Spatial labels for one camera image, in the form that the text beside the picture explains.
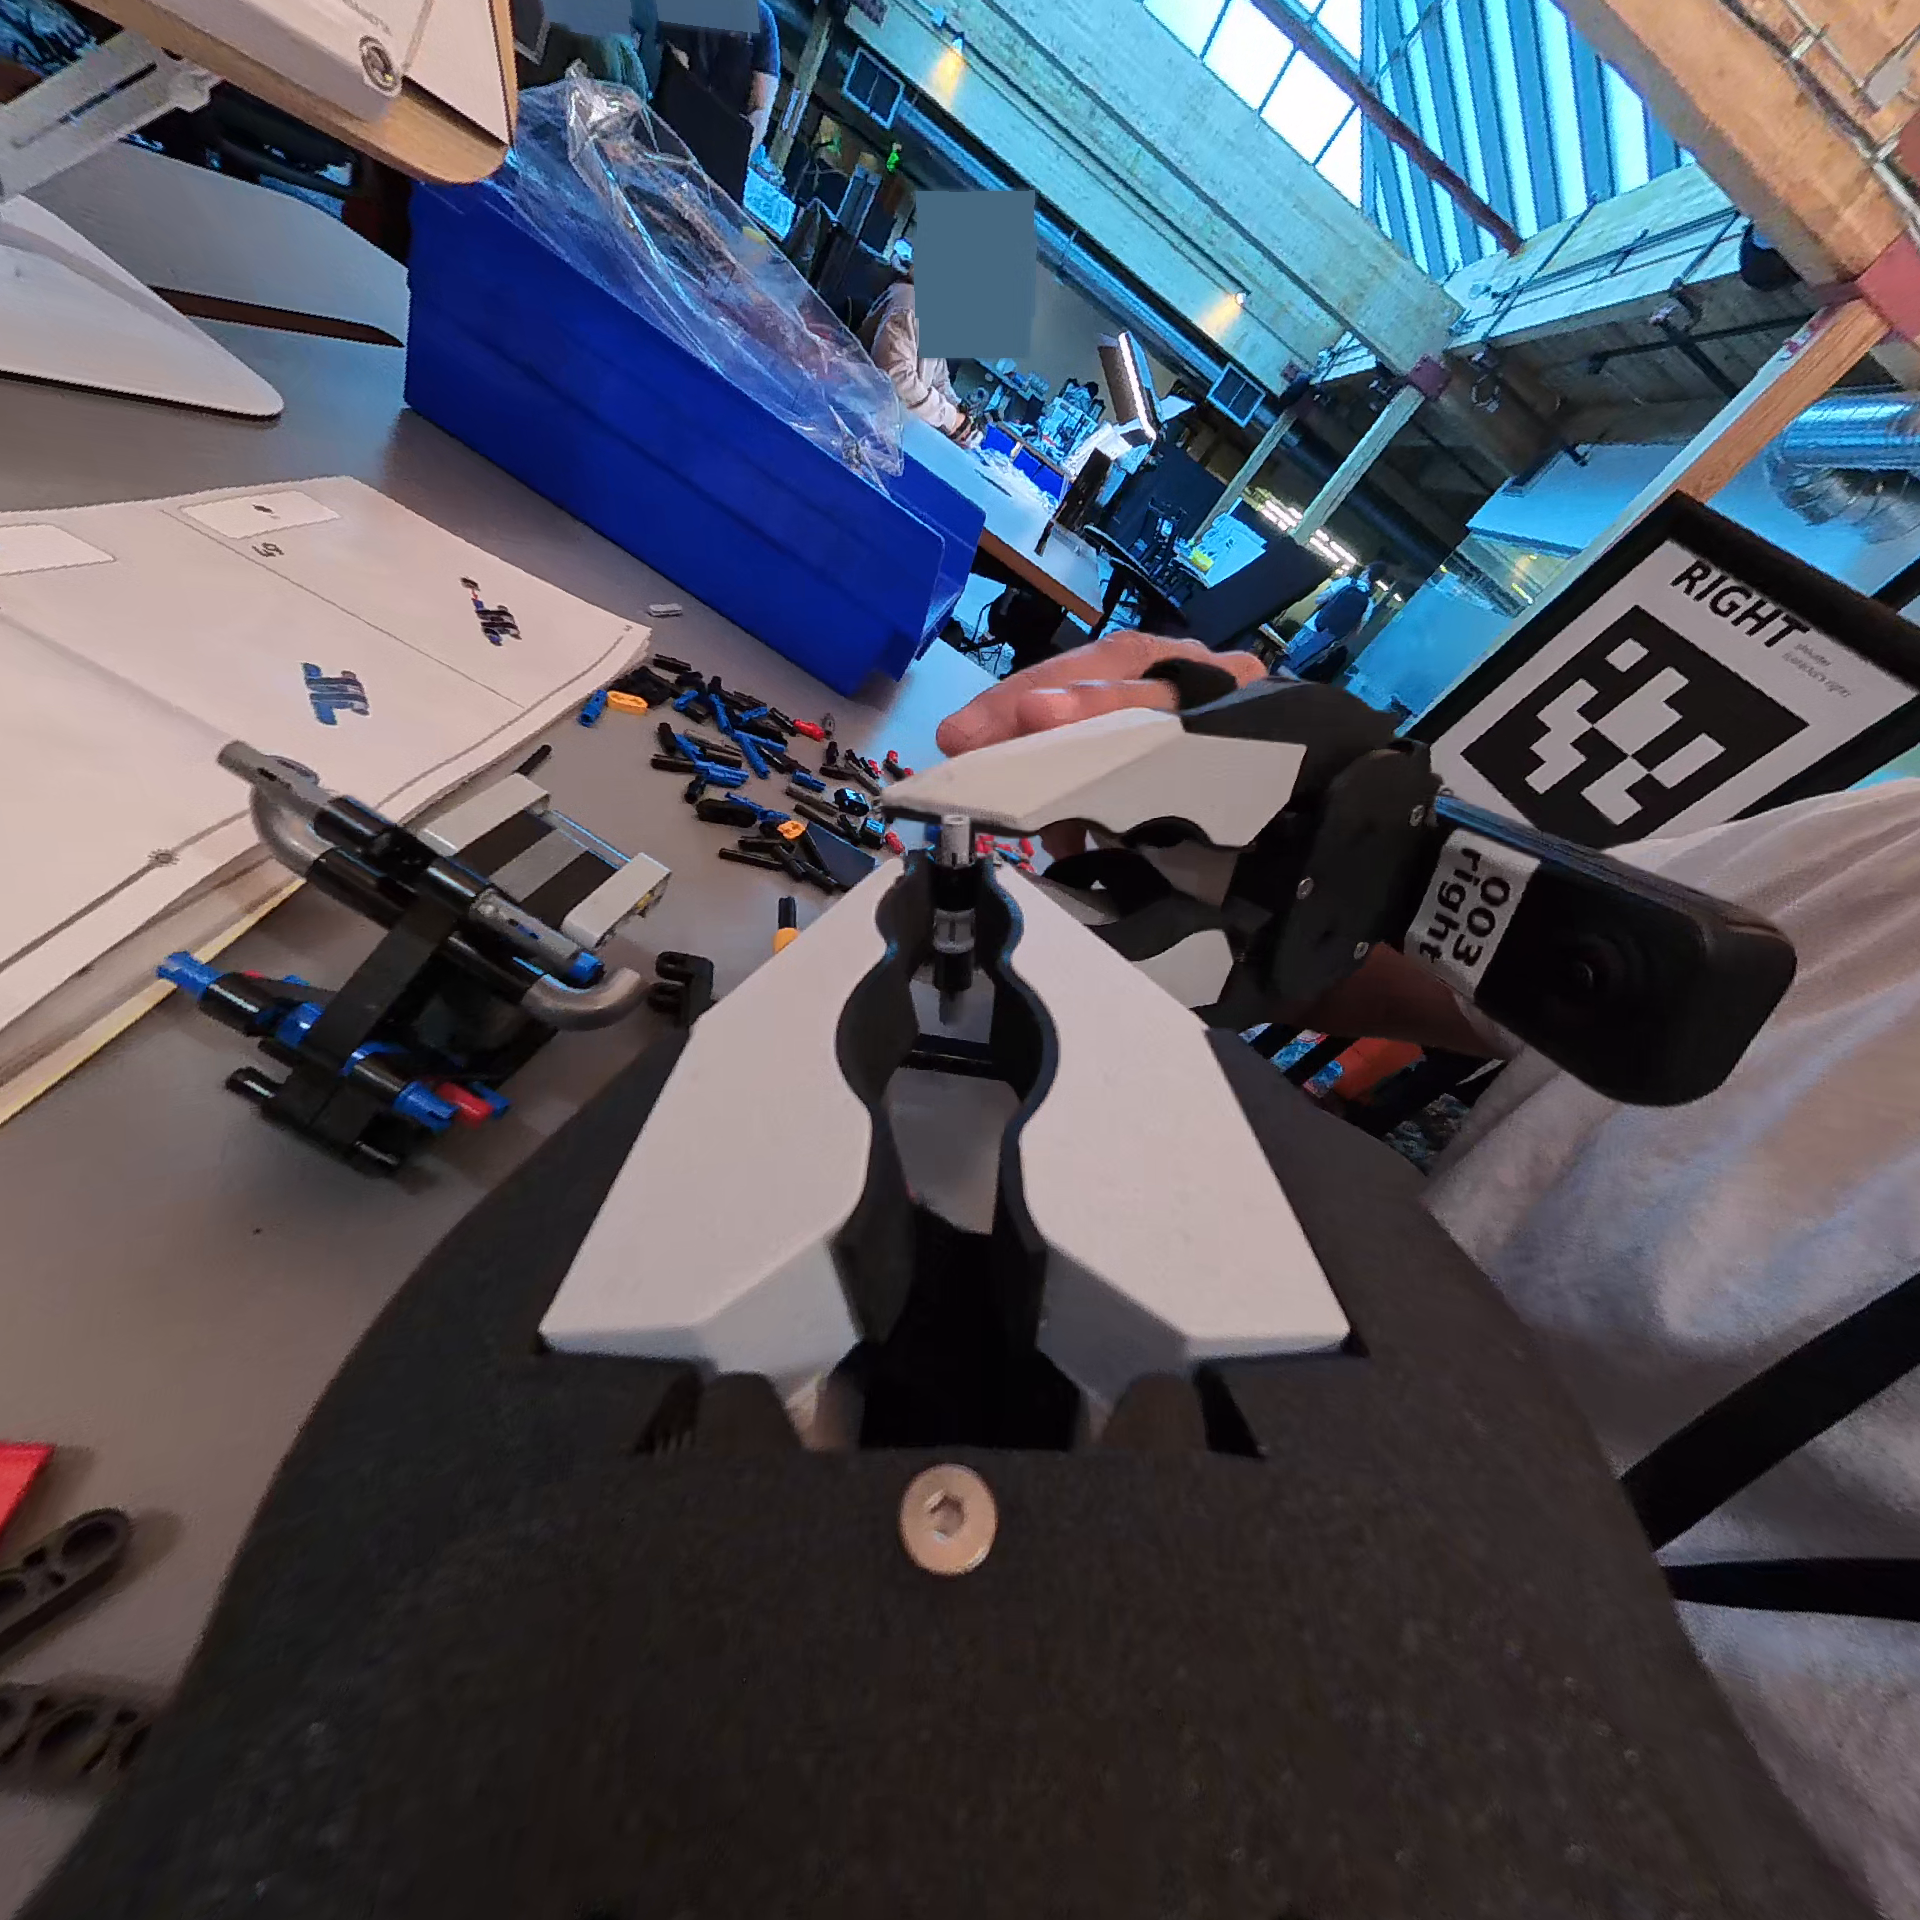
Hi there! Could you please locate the framed black white marker sign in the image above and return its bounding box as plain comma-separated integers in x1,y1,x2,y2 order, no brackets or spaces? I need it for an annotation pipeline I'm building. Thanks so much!
1410,492,1920,858

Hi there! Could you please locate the white lego instruction booklet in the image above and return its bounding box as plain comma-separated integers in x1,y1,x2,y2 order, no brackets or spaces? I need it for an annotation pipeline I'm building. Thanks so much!
0,478,653,1127

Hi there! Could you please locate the pile of loose lego pieces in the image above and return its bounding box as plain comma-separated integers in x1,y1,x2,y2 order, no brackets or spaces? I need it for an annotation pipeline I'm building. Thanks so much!
576,652,1039,899

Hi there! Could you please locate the clear plastic bag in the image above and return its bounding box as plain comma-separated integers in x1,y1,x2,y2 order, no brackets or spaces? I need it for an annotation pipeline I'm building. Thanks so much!
510,75,910,482

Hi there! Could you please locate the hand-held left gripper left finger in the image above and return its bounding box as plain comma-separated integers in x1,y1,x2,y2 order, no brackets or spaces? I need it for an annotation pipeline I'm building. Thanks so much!
537,858,933,1449

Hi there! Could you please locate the blue plastic storage bin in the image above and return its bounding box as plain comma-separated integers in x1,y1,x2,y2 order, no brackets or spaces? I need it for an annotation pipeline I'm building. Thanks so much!
405,181,988,700

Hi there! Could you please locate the black chest harness strap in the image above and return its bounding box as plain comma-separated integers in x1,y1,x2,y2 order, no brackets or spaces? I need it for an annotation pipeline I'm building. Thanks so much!
1620,1306,1920,1623

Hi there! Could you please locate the wooden board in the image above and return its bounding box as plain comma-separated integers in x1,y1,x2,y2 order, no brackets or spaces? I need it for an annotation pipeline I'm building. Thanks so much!
88,0,519,186

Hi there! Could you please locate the grey background table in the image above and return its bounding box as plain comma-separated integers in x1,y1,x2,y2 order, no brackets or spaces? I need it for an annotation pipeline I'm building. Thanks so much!
901,411,1116,620

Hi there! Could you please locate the person's right hand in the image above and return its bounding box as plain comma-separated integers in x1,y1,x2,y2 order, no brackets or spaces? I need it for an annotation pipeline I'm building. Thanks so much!
937,634,1268,759

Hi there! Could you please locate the black office chair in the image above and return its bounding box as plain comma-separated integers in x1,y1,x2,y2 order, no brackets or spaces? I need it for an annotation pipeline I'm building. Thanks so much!
1076,450,1216,639

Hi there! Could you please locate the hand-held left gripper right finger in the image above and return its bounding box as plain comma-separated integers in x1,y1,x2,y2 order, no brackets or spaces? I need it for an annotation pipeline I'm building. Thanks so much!
978,858,1353,1449

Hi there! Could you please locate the silver ventilation duct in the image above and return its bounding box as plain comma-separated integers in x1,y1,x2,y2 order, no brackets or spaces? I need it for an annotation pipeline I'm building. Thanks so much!
1766,390,1920,531

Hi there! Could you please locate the large black grey lego chassis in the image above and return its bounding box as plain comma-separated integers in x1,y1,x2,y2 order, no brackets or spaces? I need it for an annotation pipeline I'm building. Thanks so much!
157,742,672,1175

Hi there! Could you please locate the short black lego beam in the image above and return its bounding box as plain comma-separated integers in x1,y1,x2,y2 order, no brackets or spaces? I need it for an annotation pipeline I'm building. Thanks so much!
920,838,988,1038

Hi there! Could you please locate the blue yellow lego subassembly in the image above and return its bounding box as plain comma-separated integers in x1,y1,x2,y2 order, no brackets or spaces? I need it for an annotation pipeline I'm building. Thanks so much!
645,897,812,1028

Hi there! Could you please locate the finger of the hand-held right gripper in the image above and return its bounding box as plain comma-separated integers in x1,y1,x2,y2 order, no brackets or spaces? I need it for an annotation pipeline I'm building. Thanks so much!
1042,831,1254,1010
881,708,1310,847

